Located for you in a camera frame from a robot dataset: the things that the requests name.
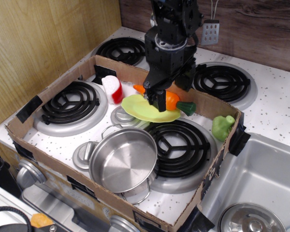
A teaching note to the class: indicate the silver oven knob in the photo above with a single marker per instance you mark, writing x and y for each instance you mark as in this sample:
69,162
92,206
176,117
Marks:
119,224
29,175

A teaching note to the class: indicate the orange toy carrot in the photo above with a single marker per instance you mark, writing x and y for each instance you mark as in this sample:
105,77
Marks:
173,102

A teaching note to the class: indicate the silver oven knob right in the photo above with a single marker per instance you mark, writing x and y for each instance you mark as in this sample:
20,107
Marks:
119,224

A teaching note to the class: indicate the back right stove burner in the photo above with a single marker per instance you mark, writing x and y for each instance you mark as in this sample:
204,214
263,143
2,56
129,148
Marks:
227,82

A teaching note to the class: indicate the front left stove burner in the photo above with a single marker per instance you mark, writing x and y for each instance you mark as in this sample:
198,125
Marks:
77,108

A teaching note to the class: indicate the silver stove knob front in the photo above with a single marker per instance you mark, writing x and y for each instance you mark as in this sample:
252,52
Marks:
82,155

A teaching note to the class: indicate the hanging metal spatula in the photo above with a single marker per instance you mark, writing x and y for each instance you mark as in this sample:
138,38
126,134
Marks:
210,33

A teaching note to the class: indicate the green toy broccoli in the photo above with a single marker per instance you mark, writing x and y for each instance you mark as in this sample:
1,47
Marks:
221,127

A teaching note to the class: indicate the silver stove knob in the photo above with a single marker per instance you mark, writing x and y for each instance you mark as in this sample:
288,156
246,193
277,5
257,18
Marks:
120,117
82,155

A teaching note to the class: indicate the stove burner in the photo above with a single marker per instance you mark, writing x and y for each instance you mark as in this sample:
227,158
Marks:
124,49
227,82
185,152
77,108

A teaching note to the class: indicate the stainless steel sink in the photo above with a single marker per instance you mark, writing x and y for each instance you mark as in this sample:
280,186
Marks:
260,174

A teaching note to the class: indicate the back left stove burner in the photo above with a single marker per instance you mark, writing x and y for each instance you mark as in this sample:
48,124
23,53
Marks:
124,49

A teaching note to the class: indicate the silver oven knob left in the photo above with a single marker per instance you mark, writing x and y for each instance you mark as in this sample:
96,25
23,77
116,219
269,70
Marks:
29,175

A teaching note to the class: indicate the red white toy sushi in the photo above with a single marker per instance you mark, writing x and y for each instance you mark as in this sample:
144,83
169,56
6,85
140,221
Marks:
113,89

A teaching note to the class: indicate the orange object bottom left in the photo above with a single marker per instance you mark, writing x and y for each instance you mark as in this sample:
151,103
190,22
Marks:
40,220

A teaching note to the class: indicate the silver stove knob centre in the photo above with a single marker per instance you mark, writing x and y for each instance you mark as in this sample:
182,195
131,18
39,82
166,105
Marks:
120,117

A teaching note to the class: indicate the light green plastic plate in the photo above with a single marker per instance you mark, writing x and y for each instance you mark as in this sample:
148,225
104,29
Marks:
138,107

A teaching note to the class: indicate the front right stove burner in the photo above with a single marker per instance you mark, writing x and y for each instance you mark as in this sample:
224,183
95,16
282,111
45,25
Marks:
185,152

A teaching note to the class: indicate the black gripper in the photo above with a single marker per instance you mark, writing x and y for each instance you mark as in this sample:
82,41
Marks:
168,63

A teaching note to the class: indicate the brown cardboard fence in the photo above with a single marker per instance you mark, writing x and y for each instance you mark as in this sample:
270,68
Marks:
54,154

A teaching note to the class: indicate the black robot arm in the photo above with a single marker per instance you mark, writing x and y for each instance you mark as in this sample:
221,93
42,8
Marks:
176,20

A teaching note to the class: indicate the stainless steel pot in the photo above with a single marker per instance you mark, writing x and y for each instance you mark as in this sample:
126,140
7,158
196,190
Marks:
125,162

